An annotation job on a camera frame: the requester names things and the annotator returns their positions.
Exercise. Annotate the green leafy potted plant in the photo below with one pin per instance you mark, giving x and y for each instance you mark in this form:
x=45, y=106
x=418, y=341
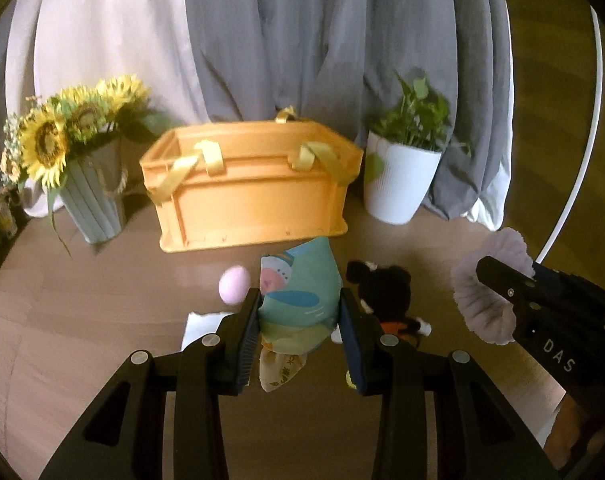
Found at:
x=420, y=119

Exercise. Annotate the green teal plush toy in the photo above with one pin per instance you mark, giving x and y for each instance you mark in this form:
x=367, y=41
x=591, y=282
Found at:
x=300, y=290

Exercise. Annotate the orange plastic storage crate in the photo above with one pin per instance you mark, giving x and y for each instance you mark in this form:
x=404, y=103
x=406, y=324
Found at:
x=226, y=184

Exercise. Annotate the lilac fluffy headband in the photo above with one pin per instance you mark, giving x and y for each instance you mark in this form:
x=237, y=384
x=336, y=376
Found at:
x=486, y=313

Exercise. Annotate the grey curtain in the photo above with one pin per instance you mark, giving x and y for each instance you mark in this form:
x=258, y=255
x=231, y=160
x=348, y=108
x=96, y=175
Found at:
x=335, y=62

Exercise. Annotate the grey-green ribbed vase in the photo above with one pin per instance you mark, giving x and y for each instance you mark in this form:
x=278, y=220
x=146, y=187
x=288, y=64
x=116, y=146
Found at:
x=93, y=193

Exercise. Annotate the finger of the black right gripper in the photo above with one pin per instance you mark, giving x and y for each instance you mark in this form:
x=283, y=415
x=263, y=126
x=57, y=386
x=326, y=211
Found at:
x=517, y=284

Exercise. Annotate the white ribbed plant pot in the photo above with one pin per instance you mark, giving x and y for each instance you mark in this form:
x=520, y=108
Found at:
x=396, y=179

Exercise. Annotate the white sheer curtain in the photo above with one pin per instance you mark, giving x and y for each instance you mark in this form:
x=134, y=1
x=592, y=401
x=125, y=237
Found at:
x=56, y=44

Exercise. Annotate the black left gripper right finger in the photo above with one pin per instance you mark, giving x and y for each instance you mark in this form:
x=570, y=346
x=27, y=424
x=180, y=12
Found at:
x=441, y=417

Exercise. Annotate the pink egg-shaped sponge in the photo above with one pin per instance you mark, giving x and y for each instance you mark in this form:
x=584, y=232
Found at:
x=234, y=285

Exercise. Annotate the yellow artificial sunflower bouquet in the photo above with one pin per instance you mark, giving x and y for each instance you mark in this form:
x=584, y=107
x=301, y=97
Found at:
x=72, y=123

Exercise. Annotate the Mickey Mouse plush toy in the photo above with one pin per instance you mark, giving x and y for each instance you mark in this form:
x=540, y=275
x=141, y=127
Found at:
x=380, y=308

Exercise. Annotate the white folded cloth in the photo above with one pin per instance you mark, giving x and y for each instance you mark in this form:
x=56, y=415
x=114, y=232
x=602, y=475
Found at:
x=199, y=325

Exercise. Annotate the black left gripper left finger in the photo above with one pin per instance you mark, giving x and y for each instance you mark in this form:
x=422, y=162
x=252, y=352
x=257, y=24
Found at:
x=155, y=407

